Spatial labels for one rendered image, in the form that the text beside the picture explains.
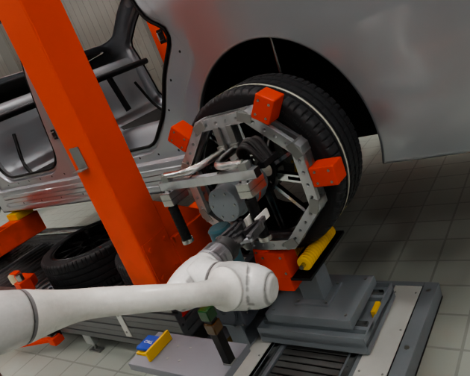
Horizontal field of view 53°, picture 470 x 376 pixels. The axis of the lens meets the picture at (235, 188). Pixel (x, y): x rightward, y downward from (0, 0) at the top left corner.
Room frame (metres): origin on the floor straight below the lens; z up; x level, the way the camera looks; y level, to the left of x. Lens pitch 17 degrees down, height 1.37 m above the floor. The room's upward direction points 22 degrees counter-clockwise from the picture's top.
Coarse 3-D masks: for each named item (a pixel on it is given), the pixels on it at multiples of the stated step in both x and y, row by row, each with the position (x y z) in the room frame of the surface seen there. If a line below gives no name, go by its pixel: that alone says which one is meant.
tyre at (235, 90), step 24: (216, 96) 1.73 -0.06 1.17; (240, 96) 1.65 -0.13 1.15; (288, 96) 1.59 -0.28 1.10; (312, 96) 1.63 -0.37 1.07; (288, 120) 1.55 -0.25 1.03; (312, 120) 1.52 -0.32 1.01; (336, 120) 1.60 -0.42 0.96; (312, 144) 1.52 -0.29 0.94; (336, 144) 1.53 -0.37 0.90; (360, 168) 1.63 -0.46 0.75; (336, 192) 1.50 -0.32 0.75; (336, 216) 1.53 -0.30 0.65; (312, 240) 1.60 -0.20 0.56
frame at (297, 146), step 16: (224, 112) 1.68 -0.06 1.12; (240, 112) 1.57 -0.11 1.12; (192, 128) 1.71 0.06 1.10; (208, 128) 1.67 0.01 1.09; (256, 128) 1.54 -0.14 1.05; (272, 128) 1.50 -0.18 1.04; (288, 128) 1.53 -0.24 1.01; (192, 144) 1.74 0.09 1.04; (288, 144) 1.48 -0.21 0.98; (304, 144) 1.48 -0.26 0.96; (192, 160) 1.76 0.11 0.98; (304, 160) 1.45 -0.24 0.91; (304, 176) 1.46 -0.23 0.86; (192, 192) 1.80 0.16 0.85; (208, 192) 1.82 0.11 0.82; (320, 192) 1.49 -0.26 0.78; (208, 208) 1.79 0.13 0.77; (320, 208) 1.45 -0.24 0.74; (304, 224) 1.51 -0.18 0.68; (256, 240) 1.67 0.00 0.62; (272, 240) 1.61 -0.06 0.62; (288, 240) 1.56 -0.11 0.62
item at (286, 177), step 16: (240, 128) 1.71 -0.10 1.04; (208, 144) 1.82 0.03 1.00; (256, 160) 1.75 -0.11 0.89; (272, 176) 1.72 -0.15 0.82; (288, 176) 1.63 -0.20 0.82; (272, 192) 1.70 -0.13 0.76; (288, 192) 1.66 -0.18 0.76; (272, 208) 1.71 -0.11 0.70; (288, 208) 1.85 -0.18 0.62; (304, 208) 1.62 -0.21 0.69; (272, 224) 1.76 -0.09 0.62; (288, 224) 1.71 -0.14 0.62
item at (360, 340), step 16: (384, 288) 1.76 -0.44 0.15; (368, 304) 1.70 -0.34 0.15; (384, 304) 1.66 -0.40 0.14; (368, 320) 1.60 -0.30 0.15; (384, 320) 1.63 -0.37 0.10; (272, 336) 1.76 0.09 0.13; (288, 336) 1.71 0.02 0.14; (304, 336) 1.65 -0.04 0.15; (320, 336) 1.60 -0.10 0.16; (336, 336) 1.55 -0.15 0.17; (352, 336) 1.54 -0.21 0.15; (368, 336) 1.51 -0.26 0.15; (352, 352) 1.52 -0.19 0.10; (368, 352) 1.48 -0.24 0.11
